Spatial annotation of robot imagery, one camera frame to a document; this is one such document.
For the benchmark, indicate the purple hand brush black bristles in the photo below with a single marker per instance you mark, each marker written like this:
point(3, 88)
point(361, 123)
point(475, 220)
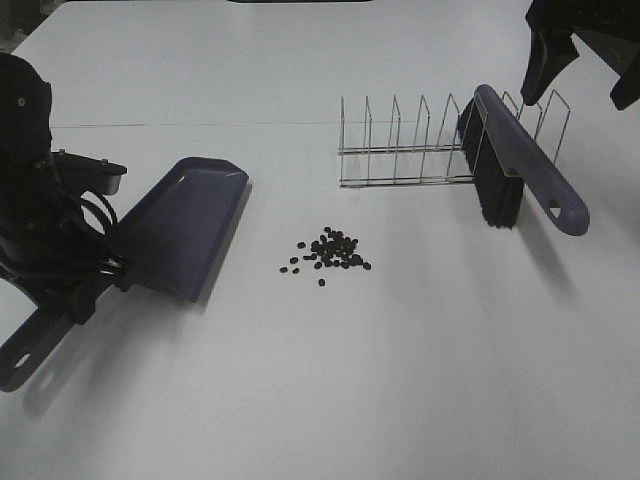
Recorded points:
point(504, 160)

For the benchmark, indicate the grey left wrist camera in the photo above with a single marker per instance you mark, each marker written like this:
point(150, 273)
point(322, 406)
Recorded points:
point(79, 174)

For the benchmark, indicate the pile of coffee beans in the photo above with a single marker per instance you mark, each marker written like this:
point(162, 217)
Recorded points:
point(331, 250)

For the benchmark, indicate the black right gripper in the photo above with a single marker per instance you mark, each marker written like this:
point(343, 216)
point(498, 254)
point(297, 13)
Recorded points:
point(609, 28)

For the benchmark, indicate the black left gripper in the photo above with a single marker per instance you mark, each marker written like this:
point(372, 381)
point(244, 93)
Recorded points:
point(53, 242)

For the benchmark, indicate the chrome wire dish rack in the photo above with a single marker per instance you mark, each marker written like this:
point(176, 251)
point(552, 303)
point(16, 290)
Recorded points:
point(426, 149)

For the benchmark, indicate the purple plastic dustpan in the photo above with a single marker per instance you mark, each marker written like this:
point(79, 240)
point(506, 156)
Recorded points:
point(172, 236)

